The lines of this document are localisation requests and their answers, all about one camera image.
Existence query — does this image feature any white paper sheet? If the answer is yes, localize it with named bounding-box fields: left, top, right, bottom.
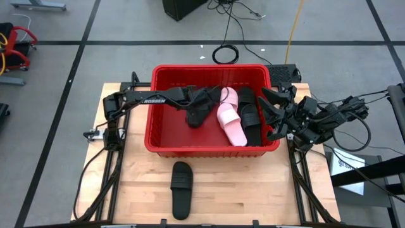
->
left=330, top=148, right=367, bottom=196

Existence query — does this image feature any black perforated box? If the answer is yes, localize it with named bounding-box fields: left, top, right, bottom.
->
left=264, top=63, right=302, bottom=85

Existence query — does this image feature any white cable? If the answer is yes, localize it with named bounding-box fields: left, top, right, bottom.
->
left=11, top=13, right=32, bottom=42

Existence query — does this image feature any black foam slide sandal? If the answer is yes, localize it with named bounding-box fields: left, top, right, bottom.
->
left=237, top=87, right=257, bottom=110
left=240, top=103, right=263, bottom=147
left=185, top=87, right=223, bottom=129
left=170, top=161, right=194, bottom=221

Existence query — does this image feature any black caster wheel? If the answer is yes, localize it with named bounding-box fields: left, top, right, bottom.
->
left=0, top=102, right=11, bottom=125

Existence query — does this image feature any grey metal foot bar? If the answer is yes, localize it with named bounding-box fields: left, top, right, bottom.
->
left=0, top=75, right=27, bottom=87
left=10, top=0, right=67, bottom=12

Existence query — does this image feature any pink foam slide sandal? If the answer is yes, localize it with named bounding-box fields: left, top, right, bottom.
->
left=216, top=103, right=249, bottom=148
left=220, top=86, right=240, bottom=110

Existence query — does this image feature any black floor cable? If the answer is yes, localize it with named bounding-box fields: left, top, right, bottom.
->
left=309, top=89, right=390, bottom=105
left=327, top=94, right=390, bottom=111
left=207, top=0, right=273, bottom=67

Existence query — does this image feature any yellow extension cord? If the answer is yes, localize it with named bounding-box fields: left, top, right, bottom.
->
left=283, top=0, right=305, bottom=65

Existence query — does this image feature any thin black cable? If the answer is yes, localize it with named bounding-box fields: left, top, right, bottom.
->
left=322, top=144, right=405, bottom=204

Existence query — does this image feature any black padded chair part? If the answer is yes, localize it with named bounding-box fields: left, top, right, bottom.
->
left=387, top=82, right=405, bottom=145

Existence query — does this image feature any black desk frame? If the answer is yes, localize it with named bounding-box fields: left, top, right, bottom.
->
left=328, top=153, right=405, bottom=228

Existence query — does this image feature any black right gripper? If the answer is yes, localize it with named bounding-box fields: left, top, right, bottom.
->
left=258, top=85, right=319, bottom=149

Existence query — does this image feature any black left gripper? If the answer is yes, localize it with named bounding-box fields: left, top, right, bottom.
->
left=182, top=85, right=222, bottom=121

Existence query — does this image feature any coiled black cable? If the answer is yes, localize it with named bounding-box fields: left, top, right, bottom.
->
left=211, top=43, right=240, bottom=66

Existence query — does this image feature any small white bracket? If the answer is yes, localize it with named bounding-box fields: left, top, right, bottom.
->
left=82, top=127, right=106, bottom=143

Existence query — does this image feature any red plastic bin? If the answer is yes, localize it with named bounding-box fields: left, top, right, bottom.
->
left=144, top=64, right=281, bottom=158

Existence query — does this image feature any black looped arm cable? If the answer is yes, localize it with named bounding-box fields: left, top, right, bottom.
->
left=330, top=109, right=372, bottom=153

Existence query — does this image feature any black table cable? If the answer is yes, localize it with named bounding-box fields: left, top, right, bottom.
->
left=72, top=146, right=108, bottom=222

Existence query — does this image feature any black computer tower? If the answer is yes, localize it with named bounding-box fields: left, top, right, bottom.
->
left=162, top=0, right=209, bottom=22

